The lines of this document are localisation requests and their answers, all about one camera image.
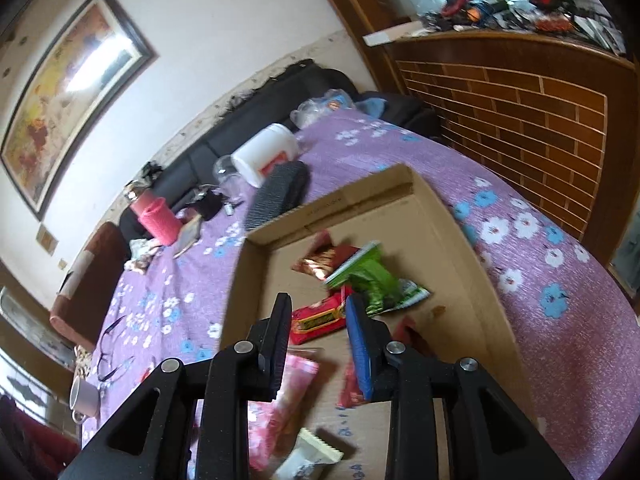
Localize black eyeglasses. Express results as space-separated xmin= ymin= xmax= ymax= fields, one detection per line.
xmin=95 ymin=315 xmax=136 ymax=383

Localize pile of snack packets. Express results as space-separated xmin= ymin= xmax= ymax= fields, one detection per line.
xmin=247 ymin=230 xmax=431 ymax=480

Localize brown armchair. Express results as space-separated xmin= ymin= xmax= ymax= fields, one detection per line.
xmin=50 ymin=222 xmax=132 ymax=351

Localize black glasses case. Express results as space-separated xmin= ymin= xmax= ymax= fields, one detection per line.
xmin=244 ymin=161 xmax=310 ymax=231

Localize red yellow-label snack packet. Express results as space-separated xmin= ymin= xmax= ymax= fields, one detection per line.
xmin=290 ymin=295 xmax=348 ymax=346

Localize cardboard box tray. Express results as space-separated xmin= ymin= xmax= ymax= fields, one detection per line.
xmin=220 ymin=162 xmax=541 ymax=480

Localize heap of assorted small items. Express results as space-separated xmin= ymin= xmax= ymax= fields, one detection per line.
xmin=420 ymin=0 xmax=627 ymax=56

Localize white red printed snack packet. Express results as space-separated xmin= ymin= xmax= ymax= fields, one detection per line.
xmin=247 ymin=352 xmax=321 ymax=471

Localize floral patterned bag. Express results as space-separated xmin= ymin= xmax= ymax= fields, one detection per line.
xmin=74 ymin=345 xmax=94 ymax=377

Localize small gold wall plaque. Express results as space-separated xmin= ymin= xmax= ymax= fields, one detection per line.
xmin=36 ymin=224 xmax=60 ymax=253

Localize grey cloth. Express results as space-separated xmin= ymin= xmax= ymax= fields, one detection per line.
xmin=222 ymin=87 xmax=262 ymax=112

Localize black sofa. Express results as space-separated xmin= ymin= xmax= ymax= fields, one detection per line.
xmin=117 ymin=60 xmax=441 ymax=241

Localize white plastic jar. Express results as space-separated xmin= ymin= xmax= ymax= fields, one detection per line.
xmin=231 ymin=123 xmax=300 ymax=188

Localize clear bag with snack packet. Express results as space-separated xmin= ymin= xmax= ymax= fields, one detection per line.
xmin=291 ymin=89 xmax=359 ymax=129

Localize framed wall painting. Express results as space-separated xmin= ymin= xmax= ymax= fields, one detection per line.
xmin=0 ymin=0 xmax=158 ymax=221

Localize crumpled white cloth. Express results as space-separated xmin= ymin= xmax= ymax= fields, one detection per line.
xmin=129 ymin=237 xmax=166 ymax=274

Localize purple floral tablecloth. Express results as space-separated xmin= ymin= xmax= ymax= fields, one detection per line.
xmin=80 ymin=110 xmax=640 ymax=480

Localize clear plastic cup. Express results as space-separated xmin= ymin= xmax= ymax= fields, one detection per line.
xmin=214 ymin=155 xmax=247 ymax=196

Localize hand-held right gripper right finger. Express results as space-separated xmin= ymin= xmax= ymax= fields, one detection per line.
xmin=345 ymin=294 xmax=576 ymax=480

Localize white mug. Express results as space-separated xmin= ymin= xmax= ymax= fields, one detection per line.
xmin=69 ymin=375 xmax=101 ymax=424

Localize red foil snack bag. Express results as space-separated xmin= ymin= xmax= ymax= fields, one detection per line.
xmin=292 ymin=247 xmax=361 ymax=281

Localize blue cloth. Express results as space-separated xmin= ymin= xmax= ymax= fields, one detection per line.
xmin=357 ymin=95 xmax=389 ymax=117

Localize wooden glass door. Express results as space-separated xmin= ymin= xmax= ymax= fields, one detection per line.
xmin=0 ymin=260 xmax=81 ymax=411

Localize pink thermos bottle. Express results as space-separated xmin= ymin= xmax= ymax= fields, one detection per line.
xmin=129 ymin=187 xmax=182 ymax=247

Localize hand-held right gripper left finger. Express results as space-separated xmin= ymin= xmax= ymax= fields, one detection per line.
xmin=60 ymin=292 xmax=293 ymax=480

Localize flat white box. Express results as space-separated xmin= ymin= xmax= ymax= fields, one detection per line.
xmin=362 ymin=22 xmax=432 ymax=47

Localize small black pouch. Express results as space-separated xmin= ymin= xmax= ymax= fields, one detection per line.
xmin=192 ymin=187 xmax=224 ymax=221

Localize small fabric pouch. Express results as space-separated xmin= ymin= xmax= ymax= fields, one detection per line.
xmin=172 ymin=215 xmax=204 ymax=259

